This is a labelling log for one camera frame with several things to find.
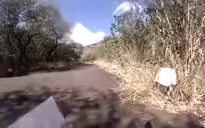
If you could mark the brown dirt road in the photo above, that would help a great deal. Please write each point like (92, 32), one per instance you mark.
(73, 80)

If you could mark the white marker stone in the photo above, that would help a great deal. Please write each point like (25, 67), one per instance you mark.
(166, 76)

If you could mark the robot's own part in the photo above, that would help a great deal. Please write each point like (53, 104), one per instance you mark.
(148, 125)

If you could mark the tall dry bushes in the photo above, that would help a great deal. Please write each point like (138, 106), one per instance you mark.
(176, 36)

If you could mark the row of green trees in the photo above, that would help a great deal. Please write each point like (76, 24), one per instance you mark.
(26, 40)

